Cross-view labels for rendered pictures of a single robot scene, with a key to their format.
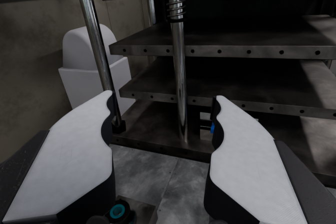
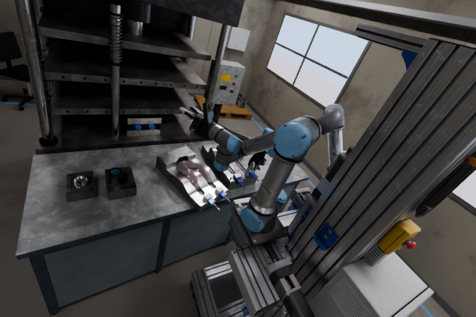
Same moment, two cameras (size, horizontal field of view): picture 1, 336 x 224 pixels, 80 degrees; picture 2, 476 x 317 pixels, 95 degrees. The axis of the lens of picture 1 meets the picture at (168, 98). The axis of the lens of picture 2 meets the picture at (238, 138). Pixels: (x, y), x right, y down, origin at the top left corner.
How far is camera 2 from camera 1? 105 cm
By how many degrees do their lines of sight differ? 55
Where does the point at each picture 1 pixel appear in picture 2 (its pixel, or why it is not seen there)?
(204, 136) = (129, 133)
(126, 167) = (88, 161)
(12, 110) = not seen: outside the picture
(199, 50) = (128, 81)
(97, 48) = (39, 75)
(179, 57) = (117, 85)
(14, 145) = not seen: outside the picture
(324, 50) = (186, 85)
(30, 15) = not seen: outside the picture
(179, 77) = (116, 98)
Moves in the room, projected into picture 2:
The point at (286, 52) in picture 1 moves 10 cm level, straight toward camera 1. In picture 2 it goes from (173, 85) to (174, 90)
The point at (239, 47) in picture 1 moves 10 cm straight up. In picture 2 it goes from (151, 81) to (152, 68)
